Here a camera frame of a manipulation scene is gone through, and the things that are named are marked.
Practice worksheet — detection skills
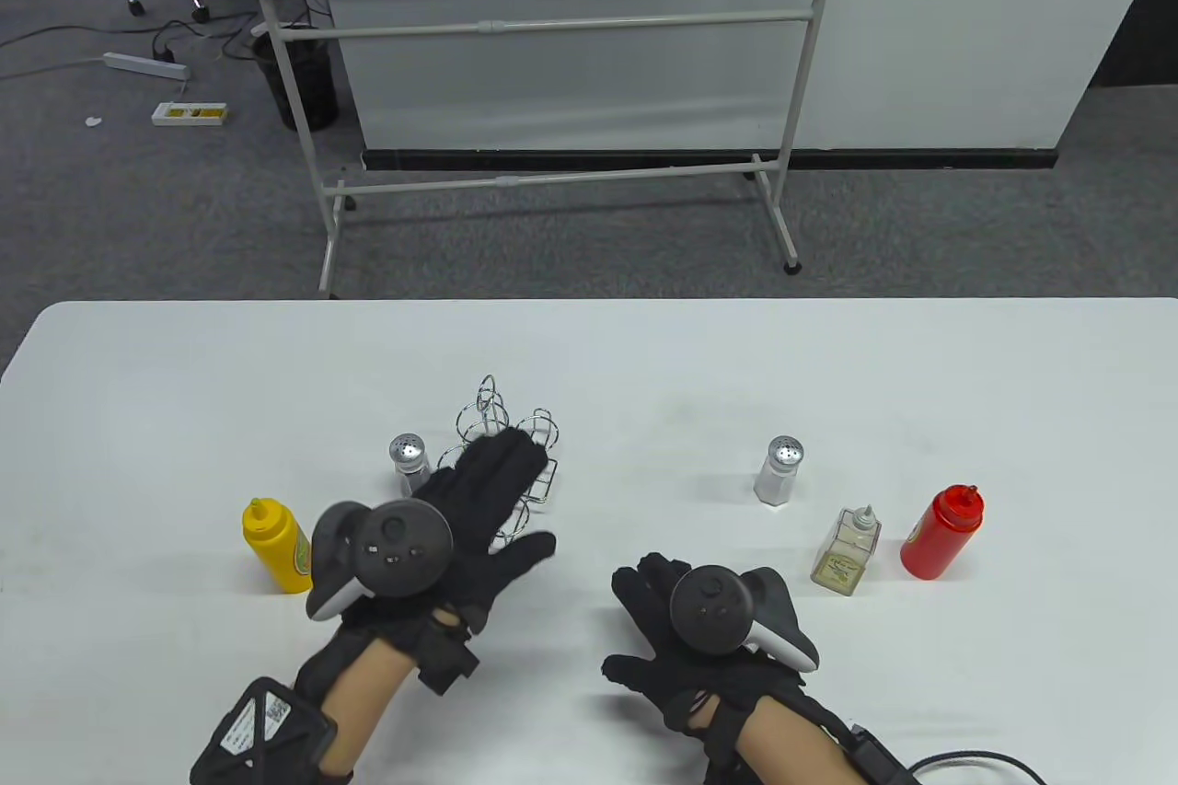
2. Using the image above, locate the person's left hand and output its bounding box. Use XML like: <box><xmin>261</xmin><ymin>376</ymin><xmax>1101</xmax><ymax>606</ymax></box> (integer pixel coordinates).
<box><xmin>294</xmin><ymin>428</ymin><xmax>559</xmax><ymax>703</ymax></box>

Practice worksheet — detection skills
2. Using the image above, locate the person's right hand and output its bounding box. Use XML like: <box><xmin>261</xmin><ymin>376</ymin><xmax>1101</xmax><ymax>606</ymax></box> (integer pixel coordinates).
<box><xmin>602</xmin><ymin>552</ymin><xmax>811</xmax><ymax>735</ymax></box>

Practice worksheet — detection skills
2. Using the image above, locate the chrome wire seasoning rack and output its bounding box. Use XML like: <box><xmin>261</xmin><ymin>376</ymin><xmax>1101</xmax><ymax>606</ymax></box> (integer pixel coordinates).
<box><xmin>437</xmin><ymin>374</ymin><xmax>562</xmax><ymax>551</ymax></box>

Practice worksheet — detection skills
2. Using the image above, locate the dark pepper shaker seasoning bottle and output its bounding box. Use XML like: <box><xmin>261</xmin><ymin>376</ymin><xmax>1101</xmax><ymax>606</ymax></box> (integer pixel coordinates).
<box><xmin>388</xmin><ymin>433</ymin><xmax>433</xmax><ymax>499</ymax></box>

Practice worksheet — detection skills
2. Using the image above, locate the white salt shaker seasoning bottle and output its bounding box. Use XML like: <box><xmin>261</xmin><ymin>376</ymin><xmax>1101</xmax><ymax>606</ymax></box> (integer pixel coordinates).
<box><xmin>754</xmin><ymin>434</ymin><xmax>807</xmax><ymax>506</ymax></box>

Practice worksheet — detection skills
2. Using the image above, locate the clear square seasoning bottle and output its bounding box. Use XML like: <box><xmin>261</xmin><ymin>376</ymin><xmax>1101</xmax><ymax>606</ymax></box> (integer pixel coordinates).
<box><xmin>810</xmin><ymin>506</ymin><xmax>883</xmax><ymax>591</ymax></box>

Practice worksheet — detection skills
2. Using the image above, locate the yellow squeeze seasoning bottle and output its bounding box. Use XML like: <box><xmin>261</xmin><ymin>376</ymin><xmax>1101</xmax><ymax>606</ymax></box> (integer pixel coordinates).
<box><xmin>242</xmin><ymin>498</ymin><xmax>323</xmax><ymax>595</ymax></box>

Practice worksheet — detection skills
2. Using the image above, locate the red squeeze seasoning bottle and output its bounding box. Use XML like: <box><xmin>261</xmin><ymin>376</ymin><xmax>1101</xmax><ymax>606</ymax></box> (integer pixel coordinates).
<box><xmin>900</xmin><ymin>484</ymin><xmax>986</xmax><ymax>581</ymax></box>

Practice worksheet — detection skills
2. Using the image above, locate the person's left forearm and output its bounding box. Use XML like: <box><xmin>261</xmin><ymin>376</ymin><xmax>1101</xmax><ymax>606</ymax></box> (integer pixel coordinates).
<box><xmin>318</xmin><ymin>638</ymin><xmax>420</xmax><ymax>775</ymax></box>

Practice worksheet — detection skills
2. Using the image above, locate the person's right forearm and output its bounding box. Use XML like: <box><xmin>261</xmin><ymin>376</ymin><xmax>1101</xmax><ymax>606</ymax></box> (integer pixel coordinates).
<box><xmin>709</xmin><ymin>702</ymin><xmax>884</xmax><ymax>785</ymax></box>

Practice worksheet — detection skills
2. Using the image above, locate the black and white right controller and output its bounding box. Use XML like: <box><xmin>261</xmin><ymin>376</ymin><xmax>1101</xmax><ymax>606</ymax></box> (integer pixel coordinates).
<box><xmin>670</xmin><ymin>566</ymin><xmax>820</xmax><ymax>674</ymax></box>

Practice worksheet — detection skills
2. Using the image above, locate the black and white controller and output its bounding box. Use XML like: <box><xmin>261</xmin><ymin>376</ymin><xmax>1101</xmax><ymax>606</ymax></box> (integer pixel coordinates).
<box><xmin>670</xmin><ymin>566</ymin><xmax>820</xmax><ymax>674</ymax></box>
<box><xmin>306</xmin><ymin>500</ymin><xmax>455</xmax><ymax>622</ymax></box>

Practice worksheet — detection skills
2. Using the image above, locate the black and white left controller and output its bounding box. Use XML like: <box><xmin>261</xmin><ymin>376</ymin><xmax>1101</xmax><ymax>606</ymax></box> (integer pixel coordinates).
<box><xmin>306</xmin><ymin>500</ymin><xmax>455</xmax><ymax>622</ymax></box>

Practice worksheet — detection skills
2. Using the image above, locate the black wrist sensor module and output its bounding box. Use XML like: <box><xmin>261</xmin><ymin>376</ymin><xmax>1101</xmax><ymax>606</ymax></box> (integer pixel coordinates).
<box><xmin>847</xmin><ymin>725</ymin><xmax>912</xmax><ymax>785</ymax></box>

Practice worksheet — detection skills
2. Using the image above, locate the black trash bin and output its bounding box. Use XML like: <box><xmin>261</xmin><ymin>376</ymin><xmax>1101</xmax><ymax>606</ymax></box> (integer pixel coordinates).
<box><xmin>252</xmin><ymin>26</ymin><xmax>340</xmax><ymax>133</ymax></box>

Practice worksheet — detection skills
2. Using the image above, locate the white and yellow box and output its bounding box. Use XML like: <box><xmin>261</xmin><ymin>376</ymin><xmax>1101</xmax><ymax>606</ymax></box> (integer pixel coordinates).
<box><xmin>151</xmin><ymin>101</ymin><xmax>229</xmax><ymax>128</ymax></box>

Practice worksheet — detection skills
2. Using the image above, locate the white power strip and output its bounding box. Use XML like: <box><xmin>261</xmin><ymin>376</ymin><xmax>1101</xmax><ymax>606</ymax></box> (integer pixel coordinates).
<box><xmin>103</xmin><ymin>52</ymin><xmax>192</xmax><ymax>81</ymax></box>

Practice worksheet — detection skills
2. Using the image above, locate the black sensor cable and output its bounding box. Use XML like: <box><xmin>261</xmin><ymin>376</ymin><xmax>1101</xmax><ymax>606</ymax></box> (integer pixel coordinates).
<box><xmin>907</xmin><ymin>750</ymin><xmax>1050</xmax><ymax>785</ymax></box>

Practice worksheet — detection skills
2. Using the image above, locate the black floor cable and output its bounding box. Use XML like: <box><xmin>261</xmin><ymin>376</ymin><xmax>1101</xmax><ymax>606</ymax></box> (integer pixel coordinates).
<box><xmin>0</xmin><ymin>10</ymin><xmax>277</xmax><ymax>82</ymax></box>

